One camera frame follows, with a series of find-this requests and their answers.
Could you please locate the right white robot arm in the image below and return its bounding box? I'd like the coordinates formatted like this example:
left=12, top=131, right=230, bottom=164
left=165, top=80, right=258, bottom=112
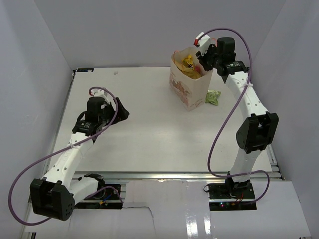
left=194, top=35, right=279, bottom=199

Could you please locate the yellow candy packet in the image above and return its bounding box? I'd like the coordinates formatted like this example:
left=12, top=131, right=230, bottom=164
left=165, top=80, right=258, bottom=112
left=182, top=54, right=195, bottom=70

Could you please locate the green snack packet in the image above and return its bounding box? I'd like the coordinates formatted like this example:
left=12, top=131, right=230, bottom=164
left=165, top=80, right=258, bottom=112
left=205, top=90, right=221, bottom=106

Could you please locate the purple cable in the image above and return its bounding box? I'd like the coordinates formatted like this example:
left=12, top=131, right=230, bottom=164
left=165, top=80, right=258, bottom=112
left=8, top=86, right=124, bottom=226
left=204, top=27, right=271, bottom=206

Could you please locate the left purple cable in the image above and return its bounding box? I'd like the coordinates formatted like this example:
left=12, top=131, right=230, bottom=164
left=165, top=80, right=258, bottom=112
left=8, top=86, right=124, bottom=226

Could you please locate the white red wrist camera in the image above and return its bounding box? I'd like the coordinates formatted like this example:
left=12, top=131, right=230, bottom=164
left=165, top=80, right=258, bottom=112
left=194, top=32, right=213, bottom=55

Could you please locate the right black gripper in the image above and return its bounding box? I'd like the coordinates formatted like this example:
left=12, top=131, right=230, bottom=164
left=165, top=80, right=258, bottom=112
left=196, top=44, right=223, bottom=72

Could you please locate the cream paper bag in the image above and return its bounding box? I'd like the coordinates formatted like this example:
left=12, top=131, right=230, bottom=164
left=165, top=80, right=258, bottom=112
left=169, top=47, right=212, bottom=111

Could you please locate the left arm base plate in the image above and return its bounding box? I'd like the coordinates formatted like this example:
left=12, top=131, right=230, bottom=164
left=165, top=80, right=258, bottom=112
left=75, top=184, right=122, bottom=210

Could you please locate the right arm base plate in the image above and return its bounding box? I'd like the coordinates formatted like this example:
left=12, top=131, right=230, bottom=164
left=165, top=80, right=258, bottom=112
left=203, top=183, right=257, bottom=212

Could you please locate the red snack packet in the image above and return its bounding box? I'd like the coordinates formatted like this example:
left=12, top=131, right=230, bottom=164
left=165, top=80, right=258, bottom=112
left=194, top=65, right=201, bottom=74

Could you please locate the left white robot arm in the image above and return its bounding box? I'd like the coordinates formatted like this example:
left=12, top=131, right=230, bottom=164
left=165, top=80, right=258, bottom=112
left=30, top=96, right=130, bottom=221

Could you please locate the large brown snack bag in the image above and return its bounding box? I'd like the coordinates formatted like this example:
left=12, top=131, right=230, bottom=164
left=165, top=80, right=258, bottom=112
left=179, top=66, right=202, bottom=79

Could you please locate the white foam board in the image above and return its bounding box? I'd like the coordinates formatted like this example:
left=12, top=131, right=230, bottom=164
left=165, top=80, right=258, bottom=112
left=24, top=181, right=311, bottom=239

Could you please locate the aluminium front rail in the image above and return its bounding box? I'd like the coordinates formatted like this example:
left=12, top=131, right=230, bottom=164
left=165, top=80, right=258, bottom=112
left=72, top=172, right=281, bottom=180

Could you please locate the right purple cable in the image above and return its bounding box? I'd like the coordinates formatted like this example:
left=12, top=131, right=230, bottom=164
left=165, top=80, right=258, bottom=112
left=204, top=27, right=271, bottom=206

